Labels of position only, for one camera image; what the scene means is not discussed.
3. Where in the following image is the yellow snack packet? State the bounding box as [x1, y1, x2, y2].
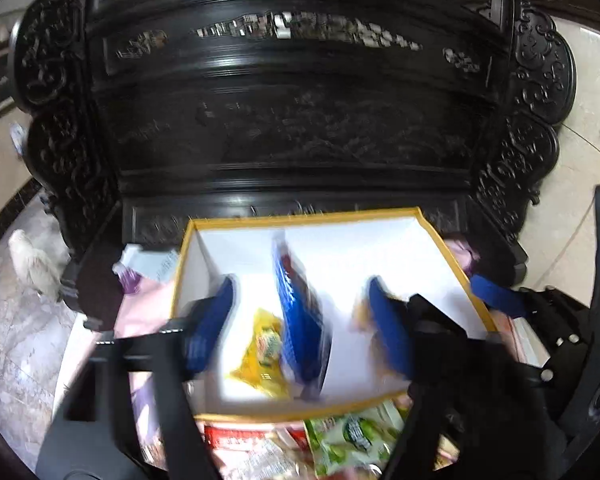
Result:
[230, 308, 293, 398]

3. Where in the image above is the yellow cardboard box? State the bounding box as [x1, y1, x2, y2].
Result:
[169, 207, 498, 423]

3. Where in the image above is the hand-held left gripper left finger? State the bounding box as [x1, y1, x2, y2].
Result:
[35, 274, 241, 480]

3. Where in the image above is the white figure on floor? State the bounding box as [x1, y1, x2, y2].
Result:
[7, 230, 64, 303]

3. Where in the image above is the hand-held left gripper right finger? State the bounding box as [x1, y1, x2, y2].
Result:
[367, 275, 571, 480]

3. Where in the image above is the dark framed picture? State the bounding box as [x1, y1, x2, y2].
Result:
[0, 47, 20, 122]

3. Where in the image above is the dark carved wooden chair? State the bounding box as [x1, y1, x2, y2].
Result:
[10, 0, 578, 331]

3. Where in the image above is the white blue wall tag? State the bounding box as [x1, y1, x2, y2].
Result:
[10, 122, 29, 161]

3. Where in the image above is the light green snack packet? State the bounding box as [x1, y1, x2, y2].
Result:
[304, 400, 411, 476]

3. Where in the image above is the blue snack packet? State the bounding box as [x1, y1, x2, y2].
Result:
[271, 232, 333, 396]

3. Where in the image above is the red long snack packet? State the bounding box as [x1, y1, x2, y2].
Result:
[202, 422, 311, 480]

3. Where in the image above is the white purple snack packet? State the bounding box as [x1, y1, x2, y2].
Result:
[112, 244, 178, 296]

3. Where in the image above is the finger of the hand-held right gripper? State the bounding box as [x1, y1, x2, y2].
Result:
[470, 274, 593, 361]

